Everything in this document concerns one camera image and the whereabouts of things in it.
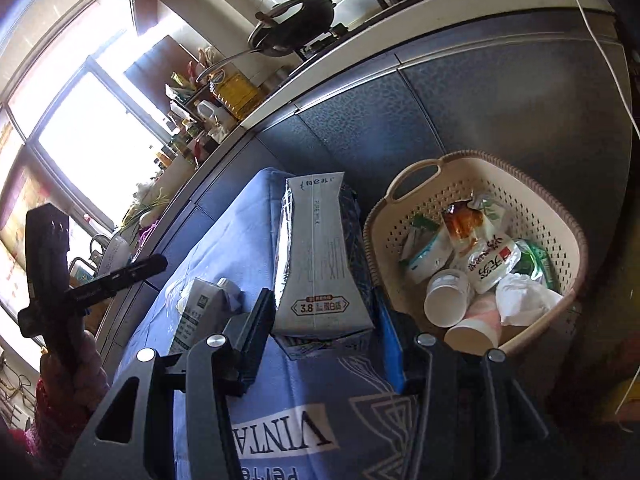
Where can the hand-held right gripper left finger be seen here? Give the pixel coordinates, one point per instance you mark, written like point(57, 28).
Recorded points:
point(255, 335)

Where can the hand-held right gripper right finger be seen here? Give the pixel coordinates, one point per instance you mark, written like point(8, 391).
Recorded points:
point(392, 350)

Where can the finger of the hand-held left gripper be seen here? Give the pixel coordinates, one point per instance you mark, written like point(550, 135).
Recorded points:
point(135, 272)

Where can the tall grey milk carton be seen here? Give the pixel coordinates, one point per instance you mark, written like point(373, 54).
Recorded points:
point(320, 260)

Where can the beige plastic basket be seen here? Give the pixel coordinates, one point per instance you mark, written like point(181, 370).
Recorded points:
point(545, 195)

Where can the person's left forearm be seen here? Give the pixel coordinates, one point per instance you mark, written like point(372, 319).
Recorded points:
point(55, 425)

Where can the person's left hand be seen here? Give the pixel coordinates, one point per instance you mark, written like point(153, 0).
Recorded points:
point(90, 375)

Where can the small grey milk carton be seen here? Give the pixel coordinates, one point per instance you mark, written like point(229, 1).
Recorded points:
point(200, 310)

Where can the green onions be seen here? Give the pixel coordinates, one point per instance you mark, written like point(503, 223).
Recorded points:
point(147, 205)

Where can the white paper cup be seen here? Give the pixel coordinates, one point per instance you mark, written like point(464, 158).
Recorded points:
point(447, 295)

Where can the pink paper cup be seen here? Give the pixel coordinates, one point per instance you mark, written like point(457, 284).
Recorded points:
point(475, 330)

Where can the blue printed cloth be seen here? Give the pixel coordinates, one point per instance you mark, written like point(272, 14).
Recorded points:
point(310, 400)

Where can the white packet with red print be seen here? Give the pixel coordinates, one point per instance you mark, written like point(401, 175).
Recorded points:
point(487, 262)

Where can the window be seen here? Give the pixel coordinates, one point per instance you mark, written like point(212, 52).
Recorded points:
point(100, 125)

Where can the crumpled white tissue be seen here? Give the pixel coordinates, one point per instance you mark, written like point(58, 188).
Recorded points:
point(525, 300)

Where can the row of condiment bottles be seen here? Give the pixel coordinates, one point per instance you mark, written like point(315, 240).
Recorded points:
point(185, 140)

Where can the orange snack packet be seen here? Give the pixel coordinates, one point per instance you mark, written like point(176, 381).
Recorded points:
point(465, 222)

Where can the silver green snack packet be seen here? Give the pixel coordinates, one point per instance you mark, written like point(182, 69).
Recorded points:
point(537, 262)

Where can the white plastic jug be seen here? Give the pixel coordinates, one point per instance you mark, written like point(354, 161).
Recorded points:
point(210, 112)

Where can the yellow cooking oil bottle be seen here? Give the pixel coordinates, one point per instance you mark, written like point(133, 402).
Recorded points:
point(240, 92)

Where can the steel ladle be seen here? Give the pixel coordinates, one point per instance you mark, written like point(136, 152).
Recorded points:
point(225, 62)

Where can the dark grey kitchen cabinet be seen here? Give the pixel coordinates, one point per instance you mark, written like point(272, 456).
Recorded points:
point(475, 100)

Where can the black wok with lid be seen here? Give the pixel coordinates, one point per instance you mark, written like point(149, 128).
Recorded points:
point(300, 17)

